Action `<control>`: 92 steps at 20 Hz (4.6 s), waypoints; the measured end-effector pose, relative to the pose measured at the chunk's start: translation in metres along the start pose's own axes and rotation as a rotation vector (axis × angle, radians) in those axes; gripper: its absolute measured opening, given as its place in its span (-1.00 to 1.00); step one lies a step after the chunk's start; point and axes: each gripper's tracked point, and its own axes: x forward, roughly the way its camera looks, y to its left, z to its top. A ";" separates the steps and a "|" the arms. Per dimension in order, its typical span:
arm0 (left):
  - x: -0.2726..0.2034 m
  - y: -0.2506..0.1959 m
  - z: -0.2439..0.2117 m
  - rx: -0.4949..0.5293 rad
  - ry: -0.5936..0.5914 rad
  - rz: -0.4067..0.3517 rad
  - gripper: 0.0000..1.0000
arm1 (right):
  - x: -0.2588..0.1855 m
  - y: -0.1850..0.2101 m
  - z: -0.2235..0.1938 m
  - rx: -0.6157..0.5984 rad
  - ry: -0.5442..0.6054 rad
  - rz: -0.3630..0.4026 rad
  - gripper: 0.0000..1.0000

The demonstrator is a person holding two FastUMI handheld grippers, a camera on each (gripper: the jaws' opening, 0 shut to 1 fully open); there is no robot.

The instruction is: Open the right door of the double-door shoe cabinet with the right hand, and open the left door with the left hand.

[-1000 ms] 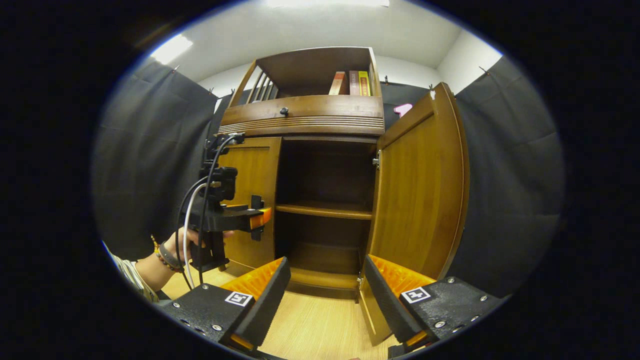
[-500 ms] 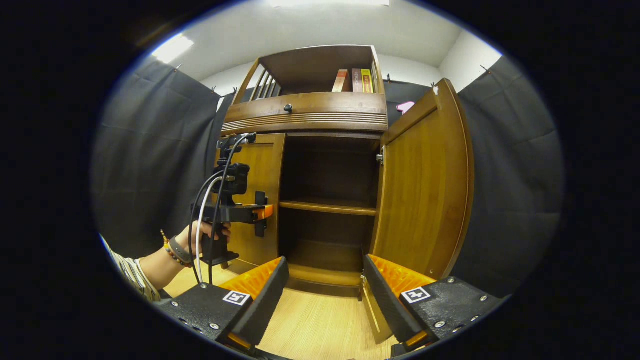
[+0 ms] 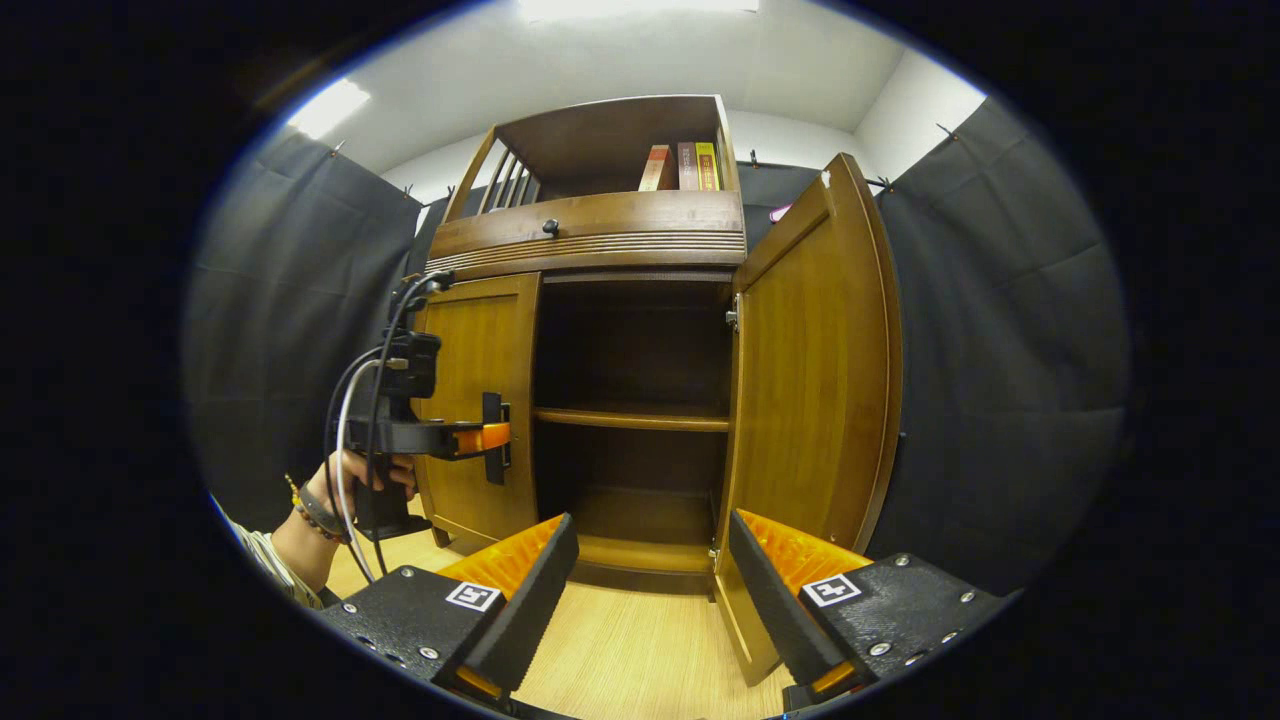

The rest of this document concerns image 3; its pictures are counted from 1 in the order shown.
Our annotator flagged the wooden grooved drawer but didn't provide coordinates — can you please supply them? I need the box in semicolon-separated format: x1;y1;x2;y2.
425;190;748;281

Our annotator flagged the white cable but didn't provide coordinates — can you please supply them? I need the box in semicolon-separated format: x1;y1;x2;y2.
335;358;386;583

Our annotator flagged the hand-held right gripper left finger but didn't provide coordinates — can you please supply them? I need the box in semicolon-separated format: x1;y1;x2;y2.
320;513;581;701

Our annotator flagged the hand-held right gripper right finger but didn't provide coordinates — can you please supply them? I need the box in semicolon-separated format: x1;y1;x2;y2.
728;508;1006;701

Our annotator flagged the wooden double-door shoe cabinet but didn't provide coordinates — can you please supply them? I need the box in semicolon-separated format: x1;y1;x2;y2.
413;95;749;599

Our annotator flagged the black wristband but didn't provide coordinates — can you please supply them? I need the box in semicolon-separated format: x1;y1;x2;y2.
300;485;348;541

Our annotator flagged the wooden shoe cabinet door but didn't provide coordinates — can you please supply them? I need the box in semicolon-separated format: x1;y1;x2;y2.
712;152;904;688
413;272;543;556

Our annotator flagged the black door handle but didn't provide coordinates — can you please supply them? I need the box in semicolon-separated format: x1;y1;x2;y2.
482;392;513;486

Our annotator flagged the ceiling light panel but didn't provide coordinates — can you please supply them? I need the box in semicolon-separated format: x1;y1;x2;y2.
287;78;371;141

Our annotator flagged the beaded bracelet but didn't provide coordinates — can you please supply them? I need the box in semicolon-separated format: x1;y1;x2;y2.
285;475;343;546

